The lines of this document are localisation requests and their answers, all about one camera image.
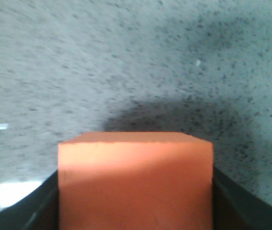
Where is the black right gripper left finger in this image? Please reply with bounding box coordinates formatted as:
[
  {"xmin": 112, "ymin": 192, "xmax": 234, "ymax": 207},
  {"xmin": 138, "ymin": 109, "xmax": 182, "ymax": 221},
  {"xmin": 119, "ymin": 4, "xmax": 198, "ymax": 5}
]
[{"xmin": 0, "ymin": 171, "xmax": 59, "ymax": 230}]

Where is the orange foam cube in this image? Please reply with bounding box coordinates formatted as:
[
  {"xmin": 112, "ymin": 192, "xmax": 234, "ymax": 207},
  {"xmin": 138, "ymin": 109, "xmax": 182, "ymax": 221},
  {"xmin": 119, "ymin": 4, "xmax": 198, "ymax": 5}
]
[{"xmin": 58, "ymin": 132, "xmax": 213, "ymax": 230}]

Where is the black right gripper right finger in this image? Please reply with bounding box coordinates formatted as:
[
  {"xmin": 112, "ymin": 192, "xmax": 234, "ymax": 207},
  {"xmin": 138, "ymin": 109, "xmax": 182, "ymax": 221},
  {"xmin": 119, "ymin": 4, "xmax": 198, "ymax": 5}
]
[{"xmin": 213, "ymin": 167, "xmax": 272, "ymax": 230}]

